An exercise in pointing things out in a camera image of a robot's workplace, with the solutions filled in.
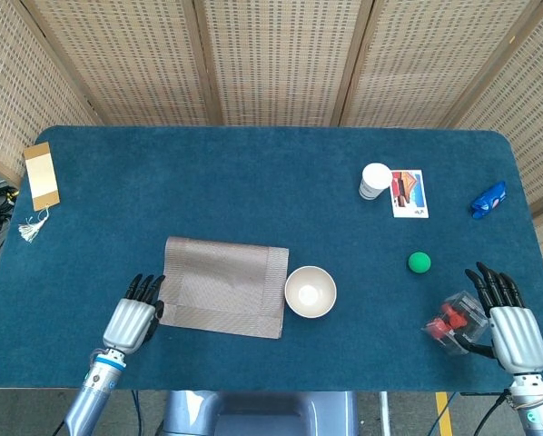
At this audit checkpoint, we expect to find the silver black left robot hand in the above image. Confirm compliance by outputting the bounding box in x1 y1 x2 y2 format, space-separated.
102 273 166 355

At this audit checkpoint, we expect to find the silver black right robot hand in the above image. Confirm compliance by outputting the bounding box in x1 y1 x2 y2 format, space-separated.
452 262 543 376

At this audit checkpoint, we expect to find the grey-brown woven placemat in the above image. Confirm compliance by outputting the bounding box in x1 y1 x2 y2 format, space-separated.
157 235 291 340

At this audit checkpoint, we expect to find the beige bowl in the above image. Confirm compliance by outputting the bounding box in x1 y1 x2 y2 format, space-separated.
283 265 338 319

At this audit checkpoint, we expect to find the woven bamboo folding screen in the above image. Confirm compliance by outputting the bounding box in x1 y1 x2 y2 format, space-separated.
0 0 543 214

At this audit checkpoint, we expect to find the clear box with red parts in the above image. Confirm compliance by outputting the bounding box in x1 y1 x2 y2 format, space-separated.
420 290 489 358

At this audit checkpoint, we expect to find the green ball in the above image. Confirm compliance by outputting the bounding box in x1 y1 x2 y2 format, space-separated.
407 251 432 275

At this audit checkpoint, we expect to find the blue snack packet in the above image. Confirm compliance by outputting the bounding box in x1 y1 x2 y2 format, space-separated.
469 181 508 221

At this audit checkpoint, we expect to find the metal table leg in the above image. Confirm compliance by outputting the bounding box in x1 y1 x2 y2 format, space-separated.
379 391 392 436

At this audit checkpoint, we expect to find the blue-grey robot torso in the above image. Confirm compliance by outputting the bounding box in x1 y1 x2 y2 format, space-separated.
157 390 359 436

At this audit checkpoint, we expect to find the tan bookmark with tassel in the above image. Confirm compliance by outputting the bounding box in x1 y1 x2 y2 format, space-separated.
17 141 62 244

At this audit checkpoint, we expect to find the colourful picture postcard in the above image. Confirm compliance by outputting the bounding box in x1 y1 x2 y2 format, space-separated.
390 169 429 220

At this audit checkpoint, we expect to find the blue felt table cover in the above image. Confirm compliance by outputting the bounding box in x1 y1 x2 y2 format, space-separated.
0 125 543 394

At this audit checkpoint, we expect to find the white paper cup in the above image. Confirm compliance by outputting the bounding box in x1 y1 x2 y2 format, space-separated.
358 162 393 202

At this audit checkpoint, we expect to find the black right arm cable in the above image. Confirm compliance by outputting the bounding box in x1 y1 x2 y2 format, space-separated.
473 391 513 436

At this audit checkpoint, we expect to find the blue cable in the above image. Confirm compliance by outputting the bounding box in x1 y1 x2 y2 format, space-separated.
130 390 144 436

